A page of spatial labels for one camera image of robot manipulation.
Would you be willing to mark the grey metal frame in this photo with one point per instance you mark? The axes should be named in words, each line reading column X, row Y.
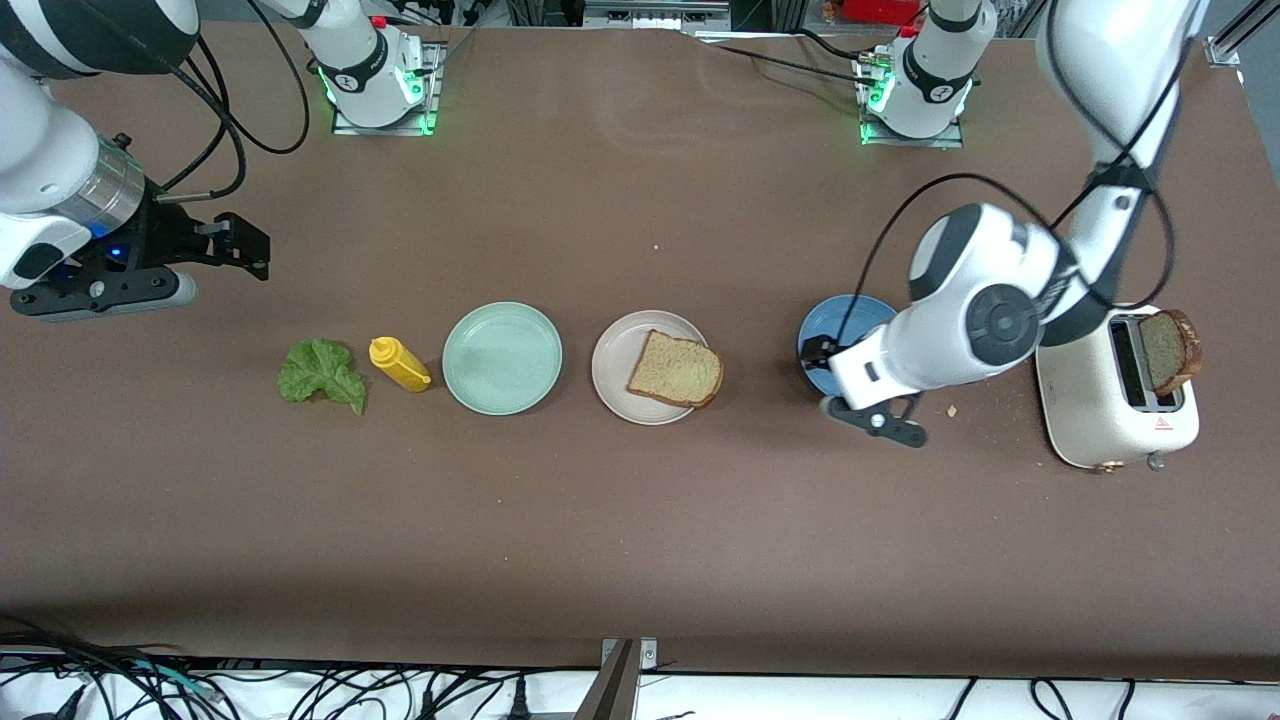
column 655, row 15

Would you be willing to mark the grey metal bracket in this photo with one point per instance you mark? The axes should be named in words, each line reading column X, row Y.
column 620, row 690

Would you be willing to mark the black power plug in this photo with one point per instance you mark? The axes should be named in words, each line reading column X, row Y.
column 519, row 705

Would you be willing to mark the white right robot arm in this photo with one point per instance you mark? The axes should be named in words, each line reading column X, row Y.
column 40, row 150

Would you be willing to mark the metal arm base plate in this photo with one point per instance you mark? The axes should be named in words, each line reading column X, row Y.
column 380, row 130
column 940, row 141

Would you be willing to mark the beige plate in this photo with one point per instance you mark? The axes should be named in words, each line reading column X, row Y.
column 615, row 365

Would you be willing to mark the green lettuce leaf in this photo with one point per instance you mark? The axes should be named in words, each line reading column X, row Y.
column 315, row 370

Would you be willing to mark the white two-slot toaster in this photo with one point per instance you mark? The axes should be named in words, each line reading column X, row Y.
column 1085, row 410

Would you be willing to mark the red box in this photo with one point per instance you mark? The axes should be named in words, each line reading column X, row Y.
column 880, row 10

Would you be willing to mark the mint green plate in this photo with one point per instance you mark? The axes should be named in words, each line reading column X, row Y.
column 502, row 358

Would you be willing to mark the blue plate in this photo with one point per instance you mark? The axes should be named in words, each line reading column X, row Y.
column 815, row 320

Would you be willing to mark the brown bread slice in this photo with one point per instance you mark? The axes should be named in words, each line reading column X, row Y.
column 1165, row 350
column 675, row 370

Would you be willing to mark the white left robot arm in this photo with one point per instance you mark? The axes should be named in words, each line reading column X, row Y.
column 985, row 320

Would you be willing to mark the yellow mustard squeeze bottle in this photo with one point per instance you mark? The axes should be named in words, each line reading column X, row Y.
column 400, row 365

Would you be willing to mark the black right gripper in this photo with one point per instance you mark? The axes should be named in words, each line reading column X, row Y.
column 172, row 238

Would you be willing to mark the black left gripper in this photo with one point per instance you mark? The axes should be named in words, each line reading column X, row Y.
column 822, row 351

